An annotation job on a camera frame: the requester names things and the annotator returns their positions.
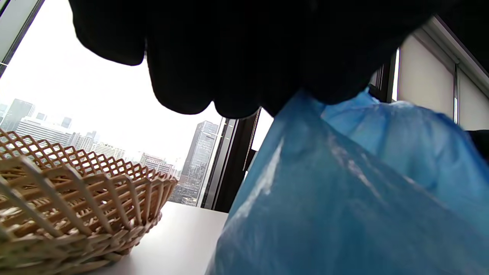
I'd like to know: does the black window frame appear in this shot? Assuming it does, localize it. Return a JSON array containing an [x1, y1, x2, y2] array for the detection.
[[0, 0, 398, 213]]

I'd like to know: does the person's right hand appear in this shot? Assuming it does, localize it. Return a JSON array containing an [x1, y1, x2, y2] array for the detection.
[[464, 130, 489, 163]]

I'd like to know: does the round wicker basket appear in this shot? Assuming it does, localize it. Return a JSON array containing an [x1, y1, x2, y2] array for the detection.
[[0, 128, 179, 275]]

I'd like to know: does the blue plastic bag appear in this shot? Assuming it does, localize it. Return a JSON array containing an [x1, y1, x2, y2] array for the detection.
[[206, 88, 489, 275]]

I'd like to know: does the person's left hand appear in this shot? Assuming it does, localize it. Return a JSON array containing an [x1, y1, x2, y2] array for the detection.
[[68, 0, 444, 119]]

